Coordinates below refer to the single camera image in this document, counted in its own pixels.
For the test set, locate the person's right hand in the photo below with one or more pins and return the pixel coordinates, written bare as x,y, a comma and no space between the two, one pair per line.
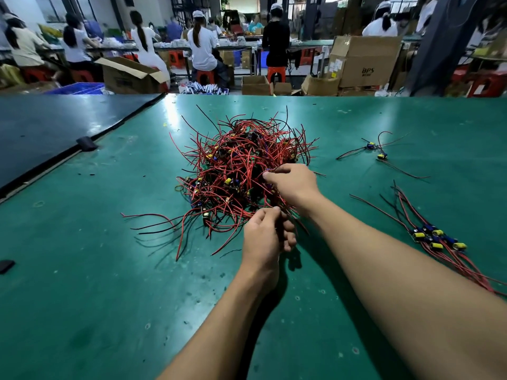
297,185

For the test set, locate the person's left hand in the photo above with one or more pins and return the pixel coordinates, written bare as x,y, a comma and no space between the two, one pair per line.
261,243

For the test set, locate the person's right thumb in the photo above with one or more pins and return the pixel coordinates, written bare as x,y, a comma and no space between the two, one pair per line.
271,178

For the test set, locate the person's left thumb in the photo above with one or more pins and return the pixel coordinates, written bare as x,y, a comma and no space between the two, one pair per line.
268,213

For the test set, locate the person's left forearm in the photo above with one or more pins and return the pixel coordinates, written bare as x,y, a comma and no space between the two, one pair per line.
221,332

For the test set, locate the person's right forearm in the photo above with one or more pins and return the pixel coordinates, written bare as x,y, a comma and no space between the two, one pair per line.
396,280

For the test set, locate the small cardboard box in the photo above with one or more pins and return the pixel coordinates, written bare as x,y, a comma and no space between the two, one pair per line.
256,86
282,89

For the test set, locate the red plastic stool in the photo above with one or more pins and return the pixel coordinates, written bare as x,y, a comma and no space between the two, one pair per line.
35,74
205,77
176,59
488,85
276,74
82,76

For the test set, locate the torn cardboard box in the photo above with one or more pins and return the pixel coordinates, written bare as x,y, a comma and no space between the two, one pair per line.
320,86

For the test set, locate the heap of white blue parts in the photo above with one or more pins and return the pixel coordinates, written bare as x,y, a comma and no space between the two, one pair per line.
204,89

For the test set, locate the long green work table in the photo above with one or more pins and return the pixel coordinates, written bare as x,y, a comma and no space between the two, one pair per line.
313,43

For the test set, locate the large closed cardboard box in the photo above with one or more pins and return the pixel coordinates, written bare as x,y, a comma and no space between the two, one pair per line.
364,63

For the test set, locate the open brown cardboard box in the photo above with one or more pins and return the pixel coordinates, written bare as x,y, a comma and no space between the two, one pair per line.
128,77

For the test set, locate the black table edge clip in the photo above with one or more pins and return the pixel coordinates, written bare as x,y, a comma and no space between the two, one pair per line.
86,143

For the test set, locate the blue plastic crate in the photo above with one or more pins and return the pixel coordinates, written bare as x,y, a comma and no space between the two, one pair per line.
77,89

